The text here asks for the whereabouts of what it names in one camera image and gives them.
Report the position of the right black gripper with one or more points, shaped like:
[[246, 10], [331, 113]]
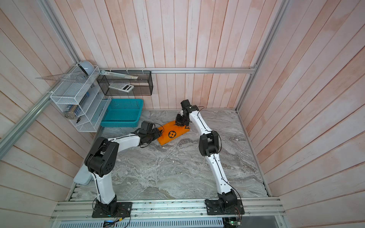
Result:
[[178, 122]]

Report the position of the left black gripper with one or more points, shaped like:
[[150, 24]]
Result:
[[157, 133]]

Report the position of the orange patterned pillowcase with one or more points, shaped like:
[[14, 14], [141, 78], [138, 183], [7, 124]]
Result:
[[171, 131]]

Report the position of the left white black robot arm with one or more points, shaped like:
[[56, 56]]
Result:
[[102, 157]]

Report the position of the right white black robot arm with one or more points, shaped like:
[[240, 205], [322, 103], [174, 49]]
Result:
[[209, 148]]

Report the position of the teal plastic basket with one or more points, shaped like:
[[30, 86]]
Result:
[[123, 113]]

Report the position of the white calculator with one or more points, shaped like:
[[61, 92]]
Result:
[[122, 87]]

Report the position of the clear plastic ruler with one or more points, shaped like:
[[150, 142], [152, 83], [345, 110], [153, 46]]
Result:
[[120, 75]]

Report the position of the white rectangular plastic lid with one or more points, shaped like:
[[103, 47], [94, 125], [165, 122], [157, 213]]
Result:
[[83, 177]]

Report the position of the clear triangle set square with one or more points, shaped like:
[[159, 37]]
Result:
[[74, 77]]

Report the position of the round white grey gadget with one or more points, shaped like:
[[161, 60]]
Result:
[[86, 67]]

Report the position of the green circuit board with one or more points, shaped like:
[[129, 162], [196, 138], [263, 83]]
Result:
[[229, 223]]

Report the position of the black wire mesh basket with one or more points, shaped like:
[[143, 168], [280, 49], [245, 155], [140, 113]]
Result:
[[126, 82]]

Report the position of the white wire shelf rack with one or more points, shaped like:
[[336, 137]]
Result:
[[90, 98]]

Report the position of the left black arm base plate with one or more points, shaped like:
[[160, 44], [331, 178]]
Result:
[[112, 210]]

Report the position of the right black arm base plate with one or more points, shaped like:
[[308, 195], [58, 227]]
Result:
[[217, 207]]

